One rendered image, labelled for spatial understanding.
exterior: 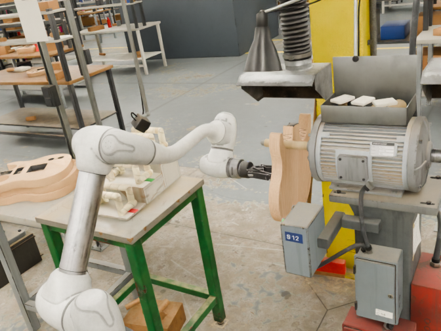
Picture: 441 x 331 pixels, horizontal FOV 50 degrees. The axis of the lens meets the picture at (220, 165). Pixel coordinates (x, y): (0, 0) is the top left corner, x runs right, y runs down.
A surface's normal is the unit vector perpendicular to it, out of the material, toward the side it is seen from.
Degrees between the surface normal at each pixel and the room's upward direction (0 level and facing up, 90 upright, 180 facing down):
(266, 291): 0
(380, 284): 90
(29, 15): 90
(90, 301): 5
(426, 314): 90
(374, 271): 90
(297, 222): 0
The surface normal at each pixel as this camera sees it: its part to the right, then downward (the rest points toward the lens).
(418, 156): 0.50, 0.12
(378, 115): -0.50, 0.42
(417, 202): -0.14, -0.90
